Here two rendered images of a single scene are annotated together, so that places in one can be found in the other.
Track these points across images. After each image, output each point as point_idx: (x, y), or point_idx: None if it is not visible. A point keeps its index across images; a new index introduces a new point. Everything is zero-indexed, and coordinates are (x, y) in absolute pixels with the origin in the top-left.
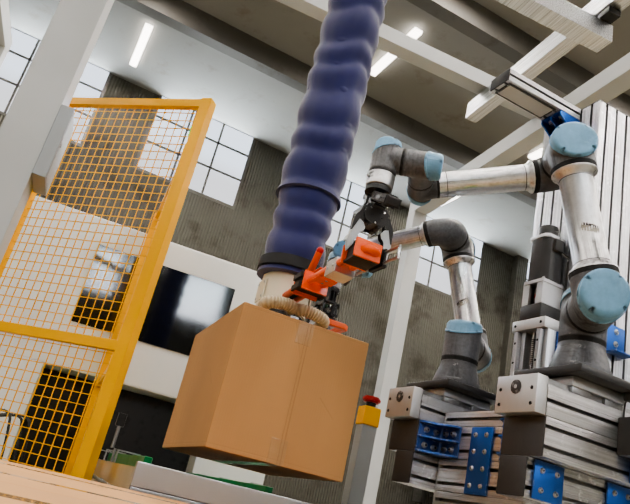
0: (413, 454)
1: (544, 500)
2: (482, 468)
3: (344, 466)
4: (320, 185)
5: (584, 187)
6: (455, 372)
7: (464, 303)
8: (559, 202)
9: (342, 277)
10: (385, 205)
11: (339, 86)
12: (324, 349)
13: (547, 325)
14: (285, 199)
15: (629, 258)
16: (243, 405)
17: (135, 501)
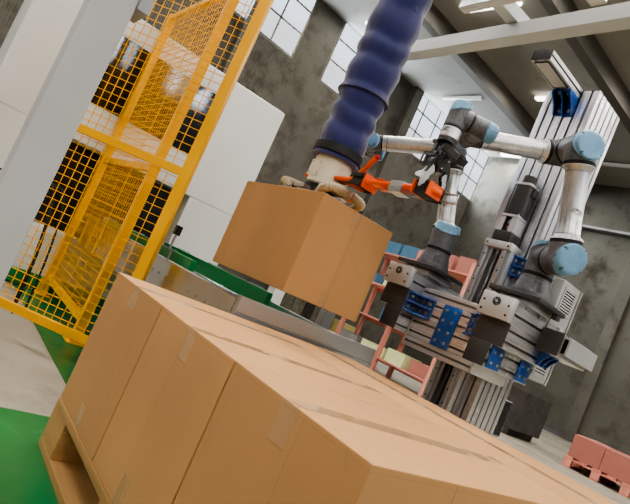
0: (400, 310)
1: (491, 368)
2: (447, 333)
3: (359, 312)
4: (380, 94)
5: (583, 182)
6: (436, 259)
7: (448, 205)
8: None
9: (401, 195)
10: (456, 162)
11: (413, 6)
12: (365, 234)
13: (511, 250)
14: (349, 97)
15: None
16: (310, 266)
17: (315, 366)
